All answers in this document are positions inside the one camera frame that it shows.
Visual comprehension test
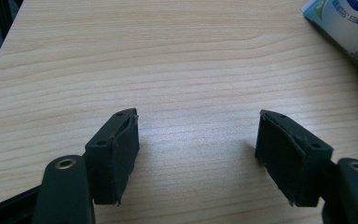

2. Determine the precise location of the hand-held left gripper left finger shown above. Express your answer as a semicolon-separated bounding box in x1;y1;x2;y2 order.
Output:
84;107;141;207

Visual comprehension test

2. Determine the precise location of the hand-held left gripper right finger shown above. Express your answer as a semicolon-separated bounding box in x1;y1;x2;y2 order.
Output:
255;109;335;208

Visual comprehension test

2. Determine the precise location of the blue and white carton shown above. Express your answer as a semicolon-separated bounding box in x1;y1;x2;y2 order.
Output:
300;0;358;82

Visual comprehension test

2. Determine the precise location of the black metal stand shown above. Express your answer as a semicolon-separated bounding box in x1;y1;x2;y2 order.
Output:
0;0;24;45

